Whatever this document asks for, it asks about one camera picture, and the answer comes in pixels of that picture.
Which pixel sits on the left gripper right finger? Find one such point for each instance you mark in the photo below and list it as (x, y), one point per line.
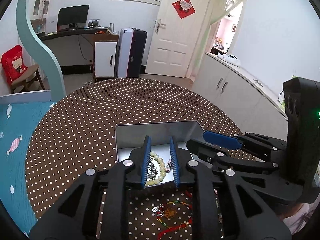
(179, 161)

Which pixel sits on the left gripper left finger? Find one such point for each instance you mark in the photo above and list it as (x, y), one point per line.
(137, 177)

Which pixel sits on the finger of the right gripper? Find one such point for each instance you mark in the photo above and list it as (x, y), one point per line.
(231, 143)
(216, 157)

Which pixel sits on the person's right hand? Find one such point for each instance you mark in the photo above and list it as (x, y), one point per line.
(297, 210)

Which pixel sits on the grey metal storage box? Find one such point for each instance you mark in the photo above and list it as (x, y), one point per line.
(130, 137)

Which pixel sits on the brown polka dot tablecloth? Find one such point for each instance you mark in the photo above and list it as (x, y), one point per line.
(73, 150)

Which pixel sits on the white panel door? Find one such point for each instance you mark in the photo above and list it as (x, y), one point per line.
(172, 47)

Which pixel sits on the white small cabinet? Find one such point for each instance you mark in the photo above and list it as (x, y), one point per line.
(104, 55)

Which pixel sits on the teal candy print bedspread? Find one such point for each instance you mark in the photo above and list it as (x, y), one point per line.
(18, 122)

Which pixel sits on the wooden stool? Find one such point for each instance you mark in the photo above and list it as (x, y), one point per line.
(26, 80)

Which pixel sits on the red heart door decoration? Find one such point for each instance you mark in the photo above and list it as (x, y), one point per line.
(184, 8)

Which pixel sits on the black computer monitor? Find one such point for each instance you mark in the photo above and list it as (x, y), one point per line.
(71, 16)

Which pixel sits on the dark wooden desk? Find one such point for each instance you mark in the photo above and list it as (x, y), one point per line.
(72, 32)

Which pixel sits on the red cat print bag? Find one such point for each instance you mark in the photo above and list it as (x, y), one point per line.
(12, 63)

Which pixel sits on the teal curved partition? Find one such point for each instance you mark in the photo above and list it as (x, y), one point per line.
(39, 51)

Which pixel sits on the white wall cabinets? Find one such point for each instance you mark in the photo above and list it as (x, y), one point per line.
(250, 104)

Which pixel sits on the silver door handle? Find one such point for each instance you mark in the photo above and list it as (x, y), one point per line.
(158, 25)

